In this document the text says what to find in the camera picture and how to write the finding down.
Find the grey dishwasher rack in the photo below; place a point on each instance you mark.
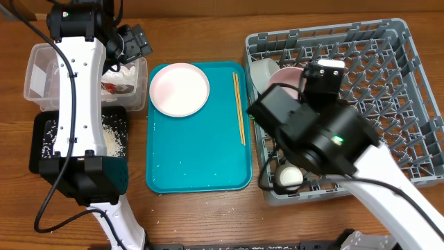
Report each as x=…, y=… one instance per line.
x=384, y=80

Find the pile of rice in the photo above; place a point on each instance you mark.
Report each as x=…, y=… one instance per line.
x=115, y=133

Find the cardboard box wall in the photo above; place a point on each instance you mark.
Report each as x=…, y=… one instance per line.
x=230, y=8

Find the small pink plate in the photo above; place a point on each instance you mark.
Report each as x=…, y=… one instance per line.
x=288, y=75

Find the white cup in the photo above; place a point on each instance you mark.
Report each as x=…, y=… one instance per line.
x=288, y=177

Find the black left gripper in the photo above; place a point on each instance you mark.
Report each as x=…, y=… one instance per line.
x=137, y=44

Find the black plastic bin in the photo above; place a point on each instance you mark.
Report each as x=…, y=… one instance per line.
x=38, y=132

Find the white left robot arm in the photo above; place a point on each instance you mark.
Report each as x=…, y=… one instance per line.
x=89, y=40

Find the teal plastic tray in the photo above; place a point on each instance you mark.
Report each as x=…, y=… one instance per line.
x=201, y=152

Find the wooden chopstick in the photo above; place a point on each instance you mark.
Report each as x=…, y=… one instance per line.
x=241, y=110
x=238, y=104

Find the clear plastic bin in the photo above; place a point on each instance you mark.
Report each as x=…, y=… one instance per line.
x=42, y=81

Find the large pink plate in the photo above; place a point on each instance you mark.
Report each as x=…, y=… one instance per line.
x=179, y=90

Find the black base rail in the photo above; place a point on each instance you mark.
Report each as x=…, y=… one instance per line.
x=243, y=246

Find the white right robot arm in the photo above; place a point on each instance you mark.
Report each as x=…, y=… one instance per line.
x=322, y=134

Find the grey bowl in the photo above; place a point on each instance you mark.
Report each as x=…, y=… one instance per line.
x=261, y=72

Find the white plastic wrapper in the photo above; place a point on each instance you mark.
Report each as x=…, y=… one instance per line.
x=118, y=84

